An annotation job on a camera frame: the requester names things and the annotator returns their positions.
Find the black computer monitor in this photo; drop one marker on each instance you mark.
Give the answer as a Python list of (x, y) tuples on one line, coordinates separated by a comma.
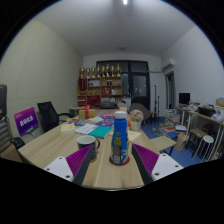
[(184, 98)]

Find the blue drink bottle white cap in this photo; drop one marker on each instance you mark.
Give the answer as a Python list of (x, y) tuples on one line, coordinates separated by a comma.
[(119, 140)]

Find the pale yellow notepad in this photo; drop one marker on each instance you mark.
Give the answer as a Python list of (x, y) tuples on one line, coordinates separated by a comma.
[(68, 128)]

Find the ceiling light tube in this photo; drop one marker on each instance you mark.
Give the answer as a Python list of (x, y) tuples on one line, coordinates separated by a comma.
[(125, 2)]

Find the purple sign board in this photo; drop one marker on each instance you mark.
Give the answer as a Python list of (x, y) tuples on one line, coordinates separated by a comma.
[(26, 120)]

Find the stack of books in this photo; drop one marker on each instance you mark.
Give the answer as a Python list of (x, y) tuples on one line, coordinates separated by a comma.
[(172, 117)]

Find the brown wooden stool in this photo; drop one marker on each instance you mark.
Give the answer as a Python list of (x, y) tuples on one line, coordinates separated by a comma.
[(197, 132)]

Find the flat round red coaster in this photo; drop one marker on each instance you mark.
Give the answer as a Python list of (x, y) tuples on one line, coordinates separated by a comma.
[(111, 162)]

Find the black office chair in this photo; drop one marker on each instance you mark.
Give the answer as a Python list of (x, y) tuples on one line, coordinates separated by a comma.
[(47, 115)]

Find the low wooden side table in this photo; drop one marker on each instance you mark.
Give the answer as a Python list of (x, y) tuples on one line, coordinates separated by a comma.
[(162, 142)]

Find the grey armchair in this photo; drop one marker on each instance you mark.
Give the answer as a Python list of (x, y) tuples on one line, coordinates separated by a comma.
[(141, 108)]

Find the white air conditioner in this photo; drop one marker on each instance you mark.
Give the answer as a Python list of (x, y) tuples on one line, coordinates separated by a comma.
[(168, 64)]

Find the wooden shelf unit with trophies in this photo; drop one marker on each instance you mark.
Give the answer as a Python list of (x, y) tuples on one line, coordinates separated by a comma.
[(100, 88)]

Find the flower bouquet in white pot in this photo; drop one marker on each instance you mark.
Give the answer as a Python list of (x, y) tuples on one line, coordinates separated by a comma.
[(136, 120)]

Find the beige book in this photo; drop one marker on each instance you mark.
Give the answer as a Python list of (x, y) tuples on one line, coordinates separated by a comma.
[(135, 135)]

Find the grey ribbed suitcase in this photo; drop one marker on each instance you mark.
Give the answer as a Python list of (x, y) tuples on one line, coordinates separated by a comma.
[(4, 133)]

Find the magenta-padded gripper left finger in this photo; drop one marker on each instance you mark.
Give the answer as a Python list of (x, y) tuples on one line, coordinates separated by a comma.
[(78, 160)]

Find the black tripod stand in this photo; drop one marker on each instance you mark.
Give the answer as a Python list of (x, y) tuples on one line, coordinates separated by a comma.
[(155, 100)]

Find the teal book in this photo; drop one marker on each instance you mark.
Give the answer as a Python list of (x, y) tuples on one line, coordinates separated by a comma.
[(100, 132)]

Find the black chair backrest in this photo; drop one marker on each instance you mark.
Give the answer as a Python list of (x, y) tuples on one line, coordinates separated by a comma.
[(18, 143)]

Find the yellow gift box red ribbon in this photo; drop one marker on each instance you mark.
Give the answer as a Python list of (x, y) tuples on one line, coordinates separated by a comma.
[(87, 113)]

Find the white paper booklet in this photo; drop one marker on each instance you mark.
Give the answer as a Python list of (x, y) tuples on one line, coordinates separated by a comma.
[(86, 128)]

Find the white round stool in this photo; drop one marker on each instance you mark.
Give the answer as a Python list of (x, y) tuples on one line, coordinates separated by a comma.
[(207, 138)]

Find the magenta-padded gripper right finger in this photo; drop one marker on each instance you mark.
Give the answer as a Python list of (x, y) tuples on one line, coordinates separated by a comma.
[(146, 159)]

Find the black mug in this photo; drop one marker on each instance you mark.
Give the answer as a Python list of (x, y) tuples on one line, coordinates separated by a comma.
[(87, 145)]

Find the black framed glass door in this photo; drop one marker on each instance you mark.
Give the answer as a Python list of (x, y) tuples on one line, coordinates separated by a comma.
[(140, 86)]

